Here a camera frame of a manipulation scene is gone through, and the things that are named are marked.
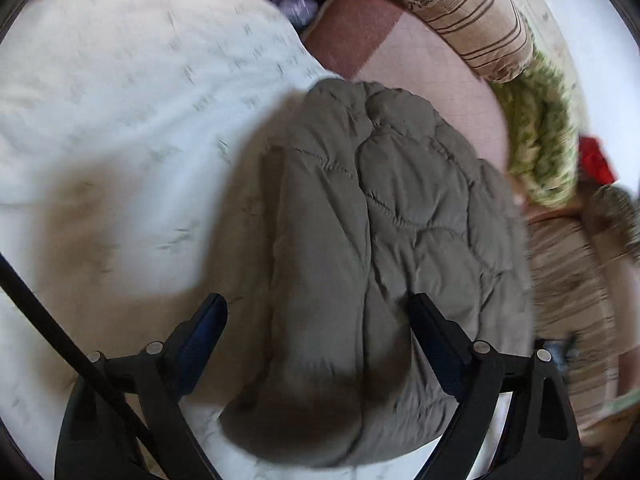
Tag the white leaf print duvet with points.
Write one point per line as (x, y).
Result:
(132, 133)

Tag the green patterned blanket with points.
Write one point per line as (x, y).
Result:
(543, 153)

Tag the grey quilted puffer jacket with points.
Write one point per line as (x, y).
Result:
(372, 196)

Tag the grey checkered cloth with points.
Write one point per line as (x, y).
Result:
(621, 210)

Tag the red cloth item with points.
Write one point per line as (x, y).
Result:
(593, 163)

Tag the striped floral pillow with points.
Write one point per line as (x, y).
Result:
(491, 36)

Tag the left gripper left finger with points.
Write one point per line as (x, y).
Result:
(163, 379)

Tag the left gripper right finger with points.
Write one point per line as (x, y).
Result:
(472, 375)

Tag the pink quilted mattress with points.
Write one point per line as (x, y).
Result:
(377, 40)

